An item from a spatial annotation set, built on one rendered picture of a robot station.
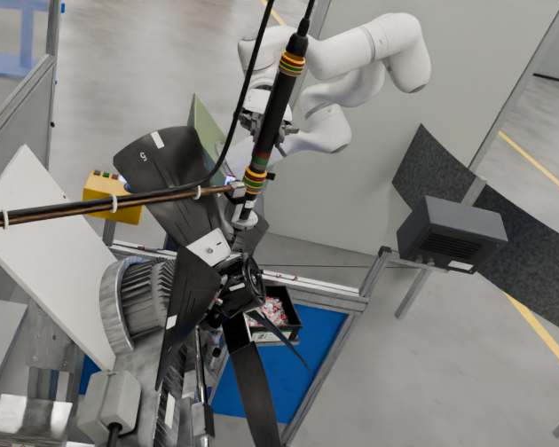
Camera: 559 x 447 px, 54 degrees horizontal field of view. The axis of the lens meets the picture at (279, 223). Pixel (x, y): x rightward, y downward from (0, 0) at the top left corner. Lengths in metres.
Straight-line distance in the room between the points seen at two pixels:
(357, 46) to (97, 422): 0.94
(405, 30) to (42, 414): 1.18
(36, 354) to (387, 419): 1.85
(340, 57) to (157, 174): 0.50
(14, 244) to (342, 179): 2.48
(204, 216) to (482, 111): 2.36
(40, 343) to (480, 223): 1.22
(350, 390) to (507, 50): 1.89
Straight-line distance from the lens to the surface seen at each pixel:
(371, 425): 2.68
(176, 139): 1.15
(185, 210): 1.11
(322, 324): 1.92
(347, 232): 3.49
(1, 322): 1.48
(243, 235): 1.32
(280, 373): 2.10
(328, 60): 1.30
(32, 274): 1.02
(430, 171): 3.05
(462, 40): 3.07
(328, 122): 1.79
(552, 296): 2.85
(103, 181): 1.59
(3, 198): 1.03
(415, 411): 2.86
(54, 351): 1.23
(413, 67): 1.50
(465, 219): 1.71
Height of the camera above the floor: 1.96
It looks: 33 degrees down
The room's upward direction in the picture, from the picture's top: 21 degrees clockwise
